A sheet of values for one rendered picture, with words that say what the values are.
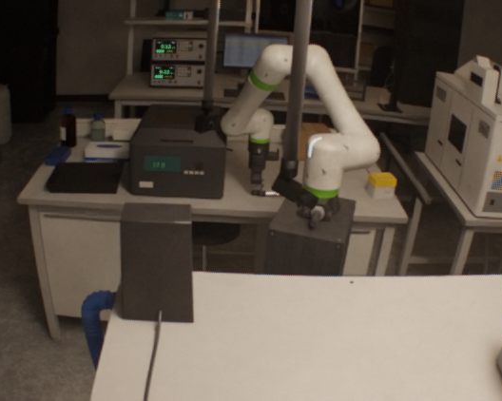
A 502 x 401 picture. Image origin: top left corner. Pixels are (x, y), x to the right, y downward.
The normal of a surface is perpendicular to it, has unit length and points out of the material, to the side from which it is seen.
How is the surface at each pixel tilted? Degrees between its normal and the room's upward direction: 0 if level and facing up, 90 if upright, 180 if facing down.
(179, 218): 0
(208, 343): 0
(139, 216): 0
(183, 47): 90
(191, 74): 90
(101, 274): 90
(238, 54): 86
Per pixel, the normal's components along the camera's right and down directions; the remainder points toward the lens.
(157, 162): 0.04, 0.44
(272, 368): 0.07, -0.89
